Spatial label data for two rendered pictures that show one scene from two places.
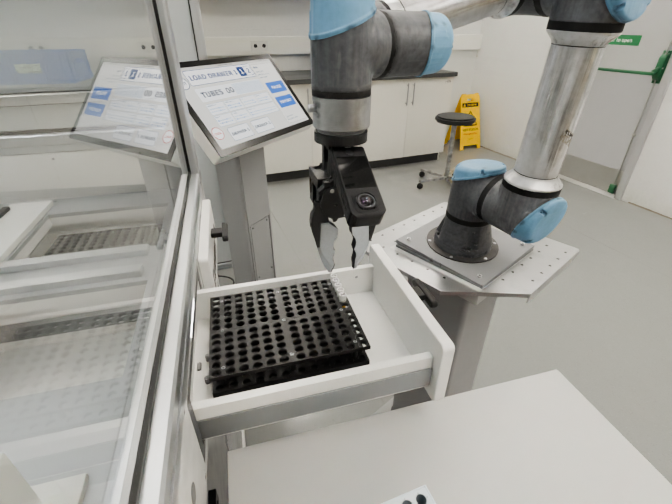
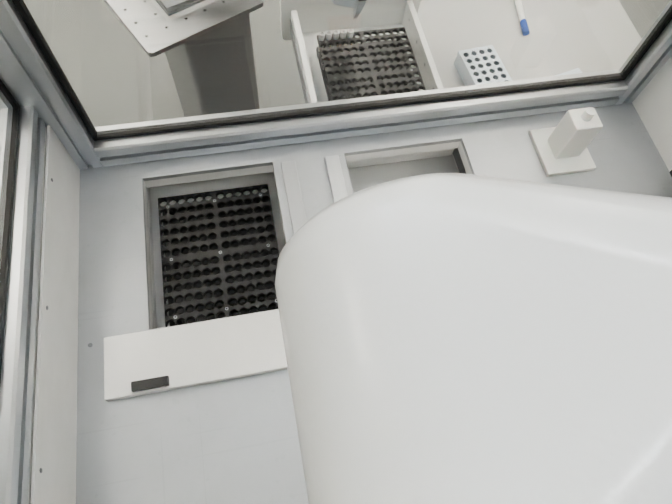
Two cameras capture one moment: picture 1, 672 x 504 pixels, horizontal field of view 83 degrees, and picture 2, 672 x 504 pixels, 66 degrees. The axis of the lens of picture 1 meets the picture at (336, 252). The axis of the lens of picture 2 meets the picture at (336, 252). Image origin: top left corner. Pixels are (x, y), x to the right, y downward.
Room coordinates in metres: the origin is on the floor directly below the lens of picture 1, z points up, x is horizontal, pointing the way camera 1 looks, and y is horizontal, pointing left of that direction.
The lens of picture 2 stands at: (0.51, 0.80, 1.63)
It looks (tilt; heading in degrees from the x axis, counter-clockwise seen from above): 65 degrees down; 267
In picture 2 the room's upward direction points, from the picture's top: 8 degrees clockwise
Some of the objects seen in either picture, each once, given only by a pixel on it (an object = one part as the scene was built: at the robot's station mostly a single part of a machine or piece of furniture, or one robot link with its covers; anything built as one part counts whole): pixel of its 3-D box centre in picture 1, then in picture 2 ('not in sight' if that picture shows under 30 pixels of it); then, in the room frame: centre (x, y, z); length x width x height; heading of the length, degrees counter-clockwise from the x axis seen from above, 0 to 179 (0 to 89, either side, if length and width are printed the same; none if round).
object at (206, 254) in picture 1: (209, 246); not in sight; (0.72, 0.28, 0.87); 0.29 x 0.02 x 0.11; 15
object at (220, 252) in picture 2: not in sight; (223, 260); (0.67, 0.47, 0.87); 0.22 x 0.18 x 0.06; 105
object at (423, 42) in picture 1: (399, 43); not in sight; (0.58, -0.08, 1.27); 0.11 x 0.11 x 0.08; 31
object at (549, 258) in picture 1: (461, 263); not in sight; (0.92, -0.36, 0.70); 0.45 x 0.44 x 0.12; 132
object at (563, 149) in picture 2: not in sight; (574, 132); (0.13, 0.25, 1.00); 0.09 x 0.08 x 0.10; 105
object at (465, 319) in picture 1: (440, 348); not in sight; (0.90, -0.35, 0.38); 0.30 x 0.30 x 0.76; 42
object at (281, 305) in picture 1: (285, 335); not in sight; (0.45, 0.08, 0.87); 0.22 x 0.18 x 0.06; 105
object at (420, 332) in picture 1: (401, 311); not in sight; (0.50, -0.11, 0.87); 0.29 x 0.02 x 0.11; 15
